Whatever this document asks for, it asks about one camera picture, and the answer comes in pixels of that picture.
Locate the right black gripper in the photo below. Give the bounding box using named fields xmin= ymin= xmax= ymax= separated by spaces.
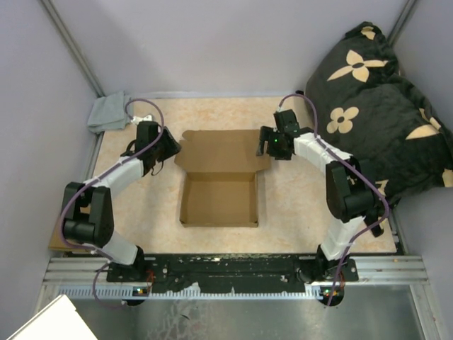
xmin=256 ymin=127 xmax=292 ymax=161

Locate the brown cardboard box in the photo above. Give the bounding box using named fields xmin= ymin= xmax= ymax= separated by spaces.
xmin=175 ymin=130 xmax=271 ymax=227

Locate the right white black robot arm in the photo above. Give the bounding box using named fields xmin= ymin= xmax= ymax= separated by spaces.
xmin=256 ymin=110 xmax=380 ymax=281

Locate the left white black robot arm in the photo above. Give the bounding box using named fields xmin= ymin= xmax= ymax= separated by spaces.
xmin=60 ymin=121 xmax=181 ymax=281

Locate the small folded cardboard box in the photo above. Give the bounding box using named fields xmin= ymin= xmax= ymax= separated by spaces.
xmin=48 ymin=222 xmax=71 ymax=251

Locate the grey folded cloth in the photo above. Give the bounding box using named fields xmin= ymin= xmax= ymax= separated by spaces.
xmin=86 ymin=91 xmax=131 ymax=134

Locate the black floral pillow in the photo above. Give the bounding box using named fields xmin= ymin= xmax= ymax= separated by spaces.
xmin=304 ymin=22 xmax=452 ymax=203

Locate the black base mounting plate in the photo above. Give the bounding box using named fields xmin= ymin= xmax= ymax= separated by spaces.
xmin=107 ymin=254 xmax=358 ymax=294

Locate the white board corner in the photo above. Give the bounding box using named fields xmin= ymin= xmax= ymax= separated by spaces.
xmin=1 ymin=295 xmax=97 ymax=339

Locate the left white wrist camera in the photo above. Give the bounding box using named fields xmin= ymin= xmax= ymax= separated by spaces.
xmin=130 ymin=114 xmax=154 ymax=125

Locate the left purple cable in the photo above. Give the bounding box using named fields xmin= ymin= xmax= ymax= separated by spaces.
xmin=60 ymin=98 xmax=166 ymax=309

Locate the aluminium frame rail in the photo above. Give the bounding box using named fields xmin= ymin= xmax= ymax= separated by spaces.
xmin=38 ymin=254 xmax=428 ymax=306

